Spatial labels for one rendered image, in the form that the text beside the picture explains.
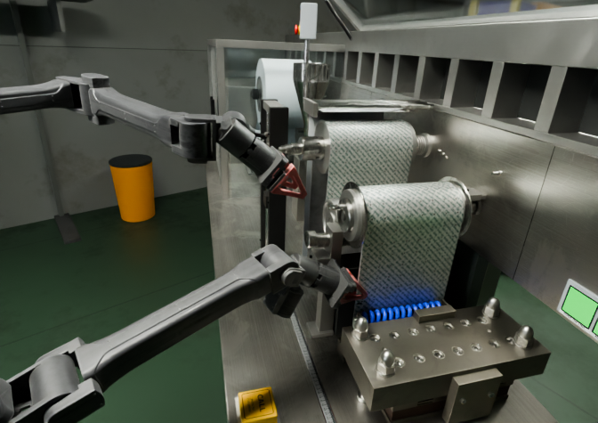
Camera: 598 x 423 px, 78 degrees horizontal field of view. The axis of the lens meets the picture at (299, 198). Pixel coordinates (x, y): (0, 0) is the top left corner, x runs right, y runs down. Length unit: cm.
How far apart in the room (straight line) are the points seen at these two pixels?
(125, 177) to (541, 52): 323
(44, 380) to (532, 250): 87
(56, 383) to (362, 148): 77
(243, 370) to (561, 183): 76
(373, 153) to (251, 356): 59
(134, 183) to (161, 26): 151
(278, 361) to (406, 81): 96
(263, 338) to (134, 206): 283
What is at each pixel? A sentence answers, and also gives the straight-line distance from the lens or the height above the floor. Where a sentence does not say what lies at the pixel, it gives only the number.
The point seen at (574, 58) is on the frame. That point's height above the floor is 159.
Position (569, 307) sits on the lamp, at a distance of 86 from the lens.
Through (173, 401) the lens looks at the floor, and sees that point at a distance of 209.
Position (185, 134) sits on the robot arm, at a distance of 70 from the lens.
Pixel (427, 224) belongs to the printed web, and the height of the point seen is 124.
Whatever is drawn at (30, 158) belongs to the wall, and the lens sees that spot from 396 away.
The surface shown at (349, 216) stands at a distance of 78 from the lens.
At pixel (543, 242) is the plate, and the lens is 87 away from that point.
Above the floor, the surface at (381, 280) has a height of 111.
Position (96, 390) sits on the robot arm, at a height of 115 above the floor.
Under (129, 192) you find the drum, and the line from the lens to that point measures 364.
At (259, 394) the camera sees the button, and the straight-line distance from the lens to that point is 86.
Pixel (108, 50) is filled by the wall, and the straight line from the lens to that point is 392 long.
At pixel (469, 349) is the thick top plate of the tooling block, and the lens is 89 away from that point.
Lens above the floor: 159
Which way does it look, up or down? 23 degrees down
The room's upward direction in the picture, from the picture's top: 3 degrees clockwise
